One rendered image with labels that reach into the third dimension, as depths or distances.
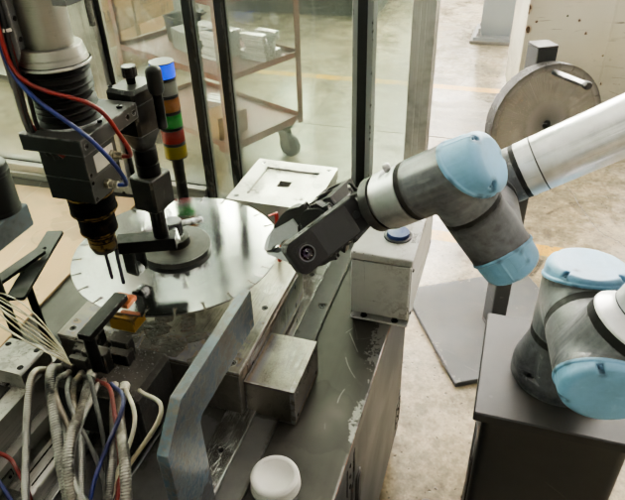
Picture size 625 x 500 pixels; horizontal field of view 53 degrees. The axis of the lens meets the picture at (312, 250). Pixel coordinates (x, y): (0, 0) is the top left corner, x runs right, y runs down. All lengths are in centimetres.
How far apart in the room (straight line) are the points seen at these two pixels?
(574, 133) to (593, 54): 314
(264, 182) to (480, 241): 66
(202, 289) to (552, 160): 51
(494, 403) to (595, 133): 45
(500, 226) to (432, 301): 164
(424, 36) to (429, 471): 119
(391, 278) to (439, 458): 92
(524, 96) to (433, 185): 111
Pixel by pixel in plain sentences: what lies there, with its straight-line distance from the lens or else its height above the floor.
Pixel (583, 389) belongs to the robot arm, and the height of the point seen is 92.
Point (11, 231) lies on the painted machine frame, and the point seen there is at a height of 102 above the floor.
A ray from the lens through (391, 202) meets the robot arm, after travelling 74.
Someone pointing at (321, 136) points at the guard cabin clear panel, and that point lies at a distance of 136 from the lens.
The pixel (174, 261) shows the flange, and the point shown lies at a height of 96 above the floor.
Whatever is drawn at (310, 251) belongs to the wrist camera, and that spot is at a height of 108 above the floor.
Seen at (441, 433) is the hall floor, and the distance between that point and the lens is 198.
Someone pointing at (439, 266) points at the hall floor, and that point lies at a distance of 259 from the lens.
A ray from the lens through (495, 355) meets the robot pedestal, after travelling 113.
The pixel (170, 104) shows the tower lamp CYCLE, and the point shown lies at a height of 108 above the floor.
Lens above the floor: 152
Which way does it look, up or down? 35 degrees down
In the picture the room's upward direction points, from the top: 2 degrees counter-clockwise
